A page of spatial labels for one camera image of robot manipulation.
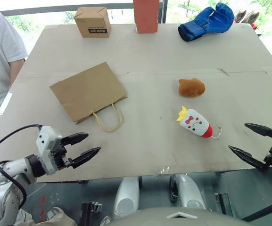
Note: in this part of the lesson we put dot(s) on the white shoe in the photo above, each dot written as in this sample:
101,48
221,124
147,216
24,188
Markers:
23,216

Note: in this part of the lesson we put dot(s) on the grey window rail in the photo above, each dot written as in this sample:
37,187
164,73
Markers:
55,8

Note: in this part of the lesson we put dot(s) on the brown cardboard box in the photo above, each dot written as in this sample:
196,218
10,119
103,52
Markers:
93,22

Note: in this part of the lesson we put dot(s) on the orange tall carton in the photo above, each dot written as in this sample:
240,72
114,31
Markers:
146,16

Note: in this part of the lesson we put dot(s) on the blue boxing glove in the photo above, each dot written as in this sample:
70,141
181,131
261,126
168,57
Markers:
208,22

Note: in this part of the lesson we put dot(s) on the grey robot torso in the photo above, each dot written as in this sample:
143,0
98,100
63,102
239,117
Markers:
178,217

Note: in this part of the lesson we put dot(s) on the silver right robot leg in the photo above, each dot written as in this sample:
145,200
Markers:
188,190

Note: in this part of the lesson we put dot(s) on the black metal bracket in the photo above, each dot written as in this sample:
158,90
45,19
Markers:
223,203
88,213

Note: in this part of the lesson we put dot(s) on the brown plush toy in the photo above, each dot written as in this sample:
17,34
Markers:
192,88

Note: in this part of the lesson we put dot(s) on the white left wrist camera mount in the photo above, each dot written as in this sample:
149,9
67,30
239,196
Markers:
46,137

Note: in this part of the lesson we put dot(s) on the white red plush toy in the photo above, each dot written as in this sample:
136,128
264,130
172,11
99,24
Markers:
195,123

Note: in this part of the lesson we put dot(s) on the beige cardboard table sheet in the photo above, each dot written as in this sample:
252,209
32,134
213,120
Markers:
150,58

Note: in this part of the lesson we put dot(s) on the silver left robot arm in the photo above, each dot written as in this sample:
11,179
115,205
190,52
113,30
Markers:
13,166

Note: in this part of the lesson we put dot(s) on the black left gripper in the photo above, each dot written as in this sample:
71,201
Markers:
60,156

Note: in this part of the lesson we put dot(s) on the black window post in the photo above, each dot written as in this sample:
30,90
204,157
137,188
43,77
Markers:
163,11

